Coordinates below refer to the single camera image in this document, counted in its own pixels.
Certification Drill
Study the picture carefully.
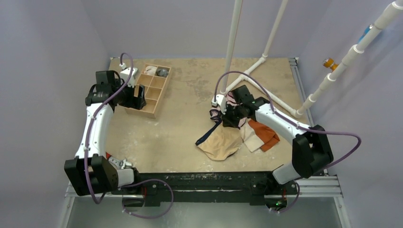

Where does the pink underwear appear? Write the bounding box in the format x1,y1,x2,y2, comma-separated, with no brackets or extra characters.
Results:
209,92,240,123

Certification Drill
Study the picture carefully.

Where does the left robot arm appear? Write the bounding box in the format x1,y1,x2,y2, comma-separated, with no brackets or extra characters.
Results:
64,67,146,196

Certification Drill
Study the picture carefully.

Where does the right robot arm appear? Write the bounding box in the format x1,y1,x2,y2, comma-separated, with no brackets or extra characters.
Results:
212,85,334,193

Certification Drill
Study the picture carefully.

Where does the rolled white underwear in tray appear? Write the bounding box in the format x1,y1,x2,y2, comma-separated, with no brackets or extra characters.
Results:
144,66,158,76

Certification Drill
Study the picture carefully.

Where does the orange white underwear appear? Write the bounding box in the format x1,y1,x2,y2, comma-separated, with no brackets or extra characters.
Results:
240,119,280,152

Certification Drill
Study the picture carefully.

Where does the rolled grey underwear in tray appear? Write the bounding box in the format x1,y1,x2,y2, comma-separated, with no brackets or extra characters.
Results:
156,68,169,78

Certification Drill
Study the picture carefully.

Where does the wooden compartment tray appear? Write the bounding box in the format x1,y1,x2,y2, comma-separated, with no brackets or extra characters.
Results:
125,64,171,119

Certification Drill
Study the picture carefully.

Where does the orange valve fitting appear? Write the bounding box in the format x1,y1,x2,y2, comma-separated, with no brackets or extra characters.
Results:
323,58,338,72

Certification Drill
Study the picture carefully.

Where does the blue clip on pipe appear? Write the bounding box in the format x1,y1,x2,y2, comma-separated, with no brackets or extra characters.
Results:
357,24,373,43

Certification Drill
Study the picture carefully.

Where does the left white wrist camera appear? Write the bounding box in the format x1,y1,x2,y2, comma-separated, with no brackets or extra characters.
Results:
119,63,138,88

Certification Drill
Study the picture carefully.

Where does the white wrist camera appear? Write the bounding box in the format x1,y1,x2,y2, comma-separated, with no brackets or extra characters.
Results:
211,94,227,114
119,63,138,88

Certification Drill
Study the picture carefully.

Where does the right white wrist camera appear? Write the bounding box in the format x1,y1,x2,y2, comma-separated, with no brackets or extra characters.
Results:
211,94,227,114

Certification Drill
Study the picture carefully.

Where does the red handled clamp tool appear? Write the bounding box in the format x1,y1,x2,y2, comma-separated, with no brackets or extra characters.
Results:
106,152,133,170

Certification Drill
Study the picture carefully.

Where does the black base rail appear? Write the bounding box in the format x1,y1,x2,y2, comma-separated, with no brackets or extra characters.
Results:
112,171,297,208

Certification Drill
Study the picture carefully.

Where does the white PVC pipe on wall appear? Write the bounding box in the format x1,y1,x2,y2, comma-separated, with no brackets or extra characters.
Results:
295,0,403,117

